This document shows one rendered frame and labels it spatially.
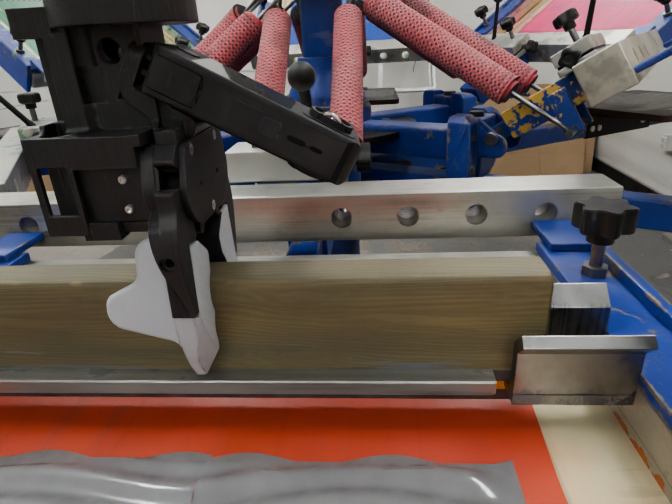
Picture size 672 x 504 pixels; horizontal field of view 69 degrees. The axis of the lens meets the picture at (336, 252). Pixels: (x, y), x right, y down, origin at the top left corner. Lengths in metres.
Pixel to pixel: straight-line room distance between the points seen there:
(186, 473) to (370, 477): 0.11
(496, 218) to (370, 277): 0.26
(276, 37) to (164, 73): 0.62
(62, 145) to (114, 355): 0.14
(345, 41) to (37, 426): 0.67
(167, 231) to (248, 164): 0.31
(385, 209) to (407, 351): 0.22
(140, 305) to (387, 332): 0.15
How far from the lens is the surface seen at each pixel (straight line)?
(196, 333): 0.29
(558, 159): 4.62
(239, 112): 0.26
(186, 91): 0.26
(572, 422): 0.36
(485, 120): 0.94
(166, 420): 0.37
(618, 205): 0.43
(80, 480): 0.34
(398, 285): 0.29
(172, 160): 0.25
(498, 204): 0.51
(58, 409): 0.42
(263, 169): 0.56
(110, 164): 0.27
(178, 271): 0.26
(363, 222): 0.50
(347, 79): 0.78
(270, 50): 0.86
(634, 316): 0.40
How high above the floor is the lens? 1.19
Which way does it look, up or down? 24 degrees down
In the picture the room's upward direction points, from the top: 3 degrees counter-clockwise
